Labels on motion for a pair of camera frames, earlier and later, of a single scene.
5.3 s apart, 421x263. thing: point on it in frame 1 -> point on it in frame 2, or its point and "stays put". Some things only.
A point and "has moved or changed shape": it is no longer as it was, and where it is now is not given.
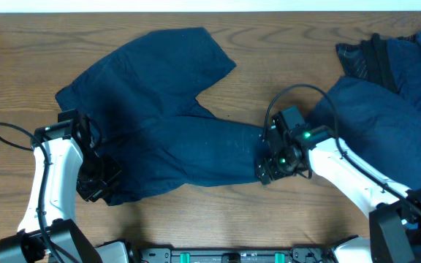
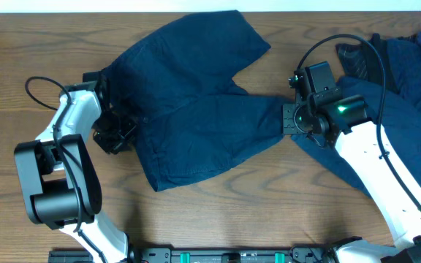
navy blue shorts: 140,101 has moved or changed shape
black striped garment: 368,59 stays put
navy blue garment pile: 399,135 stays put
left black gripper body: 96,176 -> 113,133
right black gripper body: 278,165 -> 295,120
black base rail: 305,255 stays put
